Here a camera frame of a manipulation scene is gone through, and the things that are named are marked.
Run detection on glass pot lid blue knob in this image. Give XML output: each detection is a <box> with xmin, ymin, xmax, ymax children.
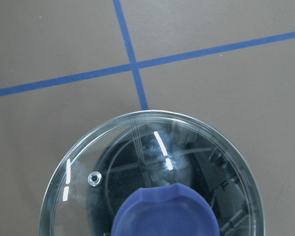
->
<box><xmin>39</xmin><ymin>110</ymin><xmax>266</xmax><ymax>236</ymax></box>

